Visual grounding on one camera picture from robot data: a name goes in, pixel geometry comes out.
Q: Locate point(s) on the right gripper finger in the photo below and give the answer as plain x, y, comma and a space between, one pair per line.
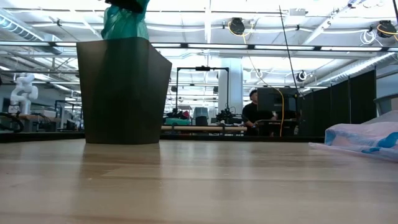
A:
124, 4

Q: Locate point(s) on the black background robot arm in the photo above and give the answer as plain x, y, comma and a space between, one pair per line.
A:
228, 116
178, 113

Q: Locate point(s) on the pink plastic trash bag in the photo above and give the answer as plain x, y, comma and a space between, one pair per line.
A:
360, 137

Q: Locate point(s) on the blue plastic trash bag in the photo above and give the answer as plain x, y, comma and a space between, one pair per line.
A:
124, 25

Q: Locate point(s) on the grey rounded container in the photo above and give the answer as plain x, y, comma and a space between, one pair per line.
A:
201, 116

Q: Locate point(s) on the dark brown trash bin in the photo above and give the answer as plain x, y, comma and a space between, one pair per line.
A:
124, 93

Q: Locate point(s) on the black partition wall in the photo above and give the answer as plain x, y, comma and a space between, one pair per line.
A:
342, 105

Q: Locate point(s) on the long ceiling light strip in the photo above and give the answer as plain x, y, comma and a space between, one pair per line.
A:
217, 46

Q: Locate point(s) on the person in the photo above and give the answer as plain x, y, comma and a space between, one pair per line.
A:
253, 113

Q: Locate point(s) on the teal storage bin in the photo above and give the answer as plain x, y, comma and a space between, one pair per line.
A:
177, 122

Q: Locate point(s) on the grey plastic tub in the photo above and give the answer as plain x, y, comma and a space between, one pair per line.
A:
387, 104

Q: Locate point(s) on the black computer monitor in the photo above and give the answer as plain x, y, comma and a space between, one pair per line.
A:
275, 99

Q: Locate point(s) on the white building column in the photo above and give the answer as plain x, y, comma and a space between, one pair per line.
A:
230, 84

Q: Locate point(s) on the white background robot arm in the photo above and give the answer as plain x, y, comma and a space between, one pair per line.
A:
23, 93

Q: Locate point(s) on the black gantry frame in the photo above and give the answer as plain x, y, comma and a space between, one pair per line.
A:
202, 68

